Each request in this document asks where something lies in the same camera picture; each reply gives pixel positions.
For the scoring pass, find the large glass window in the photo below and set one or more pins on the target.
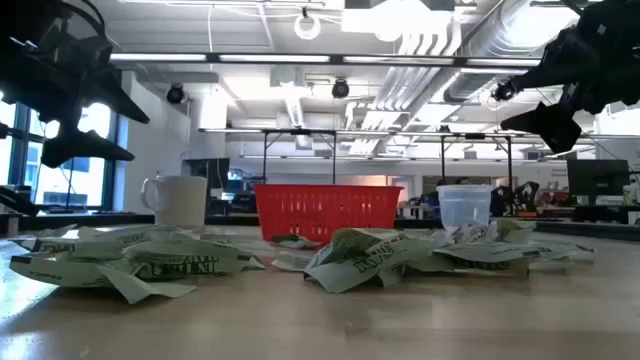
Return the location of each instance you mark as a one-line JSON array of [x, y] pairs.
[[65, 185]]

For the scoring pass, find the silver ventilation duct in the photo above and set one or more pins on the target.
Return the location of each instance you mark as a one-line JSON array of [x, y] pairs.
[[500, 40]]

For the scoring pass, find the black ceiling spotlight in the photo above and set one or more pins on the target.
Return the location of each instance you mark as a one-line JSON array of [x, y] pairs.
[[176, 94], [504, 91], [340, 88]]

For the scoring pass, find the clear plastic cup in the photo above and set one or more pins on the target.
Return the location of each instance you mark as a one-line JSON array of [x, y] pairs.
[[465, 207]]

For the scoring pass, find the red plastic basket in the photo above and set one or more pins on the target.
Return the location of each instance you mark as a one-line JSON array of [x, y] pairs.
[[325, 210]]

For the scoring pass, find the white ceramic mug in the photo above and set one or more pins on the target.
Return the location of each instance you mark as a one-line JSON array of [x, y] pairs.
[[180, 200]]

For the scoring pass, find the black computer monitor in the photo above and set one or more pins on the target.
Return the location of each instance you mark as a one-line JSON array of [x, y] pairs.
[[597, 180]]

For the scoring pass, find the black cabinet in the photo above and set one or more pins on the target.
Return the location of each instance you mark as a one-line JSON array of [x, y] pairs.
[[215, 175]]

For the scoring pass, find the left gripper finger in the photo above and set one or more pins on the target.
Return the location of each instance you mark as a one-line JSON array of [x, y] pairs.
[[120, 97], [85, 147]]

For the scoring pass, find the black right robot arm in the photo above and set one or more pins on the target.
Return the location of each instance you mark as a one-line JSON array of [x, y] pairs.
[[631, 45]]

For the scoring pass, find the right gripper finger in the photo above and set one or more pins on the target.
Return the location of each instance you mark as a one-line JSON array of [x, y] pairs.
[[570, 62], [550, 127]]

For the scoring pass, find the black background robot arm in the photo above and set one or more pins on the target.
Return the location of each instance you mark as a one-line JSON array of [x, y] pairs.
[[527, 192]]

